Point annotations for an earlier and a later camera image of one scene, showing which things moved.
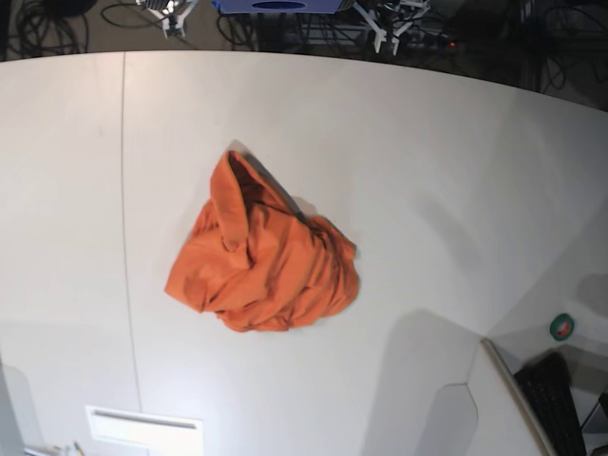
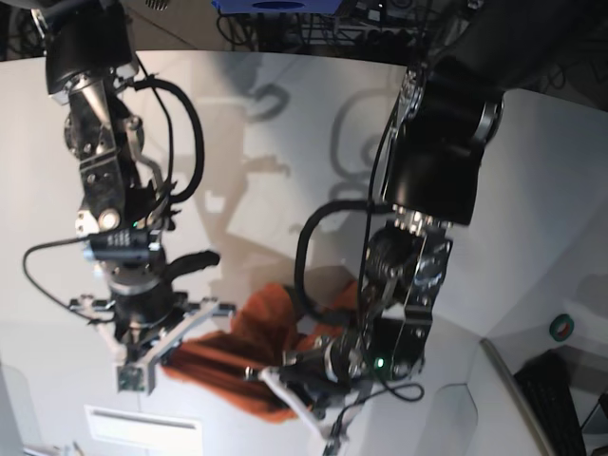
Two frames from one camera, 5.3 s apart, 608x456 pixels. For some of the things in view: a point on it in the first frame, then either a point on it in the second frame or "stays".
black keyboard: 545,381 stays
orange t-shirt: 257,260 -> 268,320
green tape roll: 561,327 stays
